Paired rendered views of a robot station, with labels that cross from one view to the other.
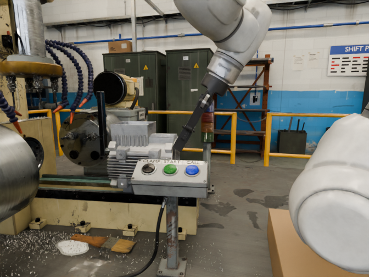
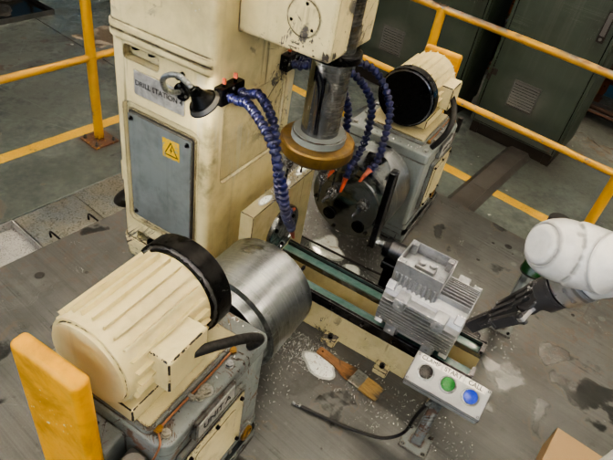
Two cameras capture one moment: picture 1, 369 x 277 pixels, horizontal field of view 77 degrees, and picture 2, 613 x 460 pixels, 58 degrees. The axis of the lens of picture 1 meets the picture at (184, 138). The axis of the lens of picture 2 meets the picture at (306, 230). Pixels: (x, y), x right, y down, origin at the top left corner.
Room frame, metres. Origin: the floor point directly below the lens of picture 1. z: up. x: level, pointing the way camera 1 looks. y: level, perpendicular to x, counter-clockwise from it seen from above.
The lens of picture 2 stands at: (-0.28, 0.16, 2.00)
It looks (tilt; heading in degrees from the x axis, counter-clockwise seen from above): 40 degrees down; 17
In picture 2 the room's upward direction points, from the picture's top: 11 degrees clockwise
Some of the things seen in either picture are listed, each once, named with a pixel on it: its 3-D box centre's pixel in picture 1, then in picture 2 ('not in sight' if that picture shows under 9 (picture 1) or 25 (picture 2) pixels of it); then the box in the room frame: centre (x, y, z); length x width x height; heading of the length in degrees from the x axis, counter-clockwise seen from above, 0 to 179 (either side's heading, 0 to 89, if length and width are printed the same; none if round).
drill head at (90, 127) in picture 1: (97, 136); (366, 183); (1.13, 0.43, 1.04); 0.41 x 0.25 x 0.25; 173
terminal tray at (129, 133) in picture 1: (134, 133); (423, 271); (0.77, 0.17, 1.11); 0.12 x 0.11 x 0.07; 82
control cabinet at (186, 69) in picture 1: (190, 111); (572, 15); (4.01, -0.10, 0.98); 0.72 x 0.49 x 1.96; 75
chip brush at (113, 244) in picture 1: (101, 242); (348, 371); (0.63, 0.25, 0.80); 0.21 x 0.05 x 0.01; 75
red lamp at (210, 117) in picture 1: (207, 116); not in sight; (1.03, -0.10, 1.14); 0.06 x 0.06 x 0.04
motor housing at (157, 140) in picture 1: (147, 161); (427, 305); (0.76, 0.13, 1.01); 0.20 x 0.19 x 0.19; 82
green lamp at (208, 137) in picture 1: (207, 136); (534, 265); (1.03, -0.10, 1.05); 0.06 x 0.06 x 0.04
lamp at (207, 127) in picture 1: (207, 126); not in sight; (1.03, -0.10, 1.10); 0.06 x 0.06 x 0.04
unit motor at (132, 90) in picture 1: (125, 109); (421, 120); (1.43, 0.36, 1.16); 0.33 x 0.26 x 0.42; 173
